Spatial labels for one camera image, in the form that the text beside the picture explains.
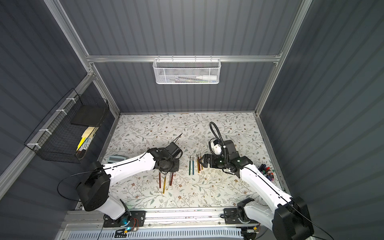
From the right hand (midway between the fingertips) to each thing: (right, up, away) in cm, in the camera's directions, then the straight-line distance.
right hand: (207, 161), depth 80 cm
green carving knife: (-10, -5, +11) cm, 16 cm away
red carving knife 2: (-21, -12, +7) cm, 25 cm away
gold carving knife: (-24, -18, +2) cm, 30 cm away
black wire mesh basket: (-71, +13, -11) cm, 73 cm away
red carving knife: (-4, -6, +11) cm, 13 cm away
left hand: (-17, -6, +4) cm, 18 cm away
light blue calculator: (-57, -1, +12) cm, 58 cm away
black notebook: (-66, +25, +2) cm, 70 cm away
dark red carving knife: (-28, -13, +6) cm, 31 cm away
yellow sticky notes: (-62, +15, -6) cm, 64 cm away
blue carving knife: (-8, -6, +11) cm, 15 cm away
